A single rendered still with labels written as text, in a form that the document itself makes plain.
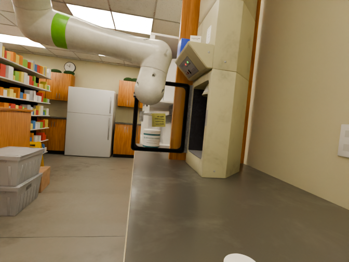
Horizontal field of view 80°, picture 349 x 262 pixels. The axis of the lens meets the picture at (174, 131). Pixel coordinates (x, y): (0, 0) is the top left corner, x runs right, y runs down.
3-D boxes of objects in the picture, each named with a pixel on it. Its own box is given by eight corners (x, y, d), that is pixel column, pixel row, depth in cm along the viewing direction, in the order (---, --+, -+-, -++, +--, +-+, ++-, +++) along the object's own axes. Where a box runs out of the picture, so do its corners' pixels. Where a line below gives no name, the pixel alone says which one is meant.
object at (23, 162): (44, 172, 276) (45, 147, 274) (18, 187, 217) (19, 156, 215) (9, 171, 268) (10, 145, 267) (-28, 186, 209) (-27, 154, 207)
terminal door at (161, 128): (184, 153, 120) (190, 83, 118) (130, 150, 114) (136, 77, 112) (183, 153, 121) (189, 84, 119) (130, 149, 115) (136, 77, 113)
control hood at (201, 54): (192, 81, 119) (194, 63, 119) (212, 68, 88) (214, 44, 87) (173, 78, 117) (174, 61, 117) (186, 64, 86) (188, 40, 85)
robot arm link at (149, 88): (130, 100, 70) (162, 107, 72) (138, 63, 70) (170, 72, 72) (132, 102, 84) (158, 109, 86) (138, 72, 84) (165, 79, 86)
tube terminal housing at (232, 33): (225, 164, 126) (238, 35, 122) (254, 179, 95) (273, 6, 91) (185, 161, 122) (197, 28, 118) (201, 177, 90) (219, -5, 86)
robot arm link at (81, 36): (75, 54, 80) (62, 44, 68) (82, 25, 79) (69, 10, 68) (167, 78, 82) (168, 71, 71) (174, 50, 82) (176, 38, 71)
